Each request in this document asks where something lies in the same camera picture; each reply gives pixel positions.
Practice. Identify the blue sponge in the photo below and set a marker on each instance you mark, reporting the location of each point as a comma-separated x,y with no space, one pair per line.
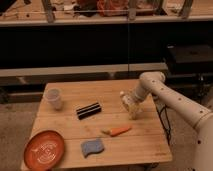
92,147

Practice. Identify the translucent plastic cup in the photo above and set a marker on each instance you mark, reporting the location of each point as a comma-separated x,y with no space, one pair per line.
53,97

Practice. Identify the orange ceramic bowl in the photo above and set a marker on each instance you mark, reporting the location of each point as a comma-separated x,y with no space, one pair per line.
44,151

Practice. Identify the wooden table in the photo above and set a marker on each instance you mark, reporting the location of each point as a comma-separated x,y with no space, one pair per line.
144,143

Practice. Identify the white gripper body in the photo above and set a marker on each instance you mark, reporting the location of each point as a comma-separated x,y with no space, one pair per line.
133,108

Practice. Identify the white plastic bottle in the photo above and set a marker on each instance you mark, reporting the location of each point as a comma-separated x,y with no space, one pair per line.
123,97

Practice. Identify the black box right background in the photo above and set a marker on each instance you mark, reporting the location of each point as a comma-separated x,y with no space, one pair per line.
190,59

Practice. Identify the orange toy carrot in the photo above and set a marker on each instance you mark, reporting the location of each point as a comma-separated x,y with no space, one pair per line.
117,131

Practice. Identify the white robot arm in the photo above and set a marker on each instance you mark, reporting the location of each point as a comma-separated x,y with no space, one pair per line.
196,115

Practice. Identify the black striped box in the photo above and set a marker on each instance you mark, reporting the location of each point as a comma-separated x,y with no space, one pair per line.
88,110

